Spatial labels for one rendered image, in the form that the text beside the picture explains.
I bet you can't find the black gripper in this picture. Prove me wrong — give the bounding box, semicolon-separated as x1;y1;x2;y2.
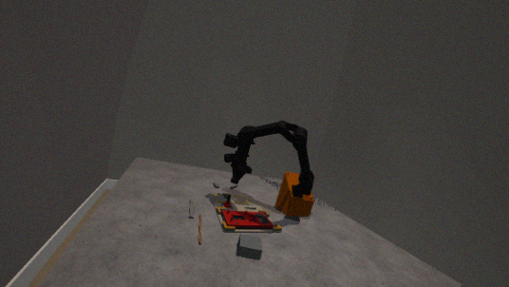
230;150;252;182

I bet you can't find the thin dark grey rod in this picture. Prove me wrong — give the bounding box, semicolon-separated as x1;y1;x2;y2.
189;199;194;219

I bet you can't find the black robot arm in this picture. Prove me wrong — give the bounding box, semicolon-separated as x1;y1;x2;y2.
223;121;314;198

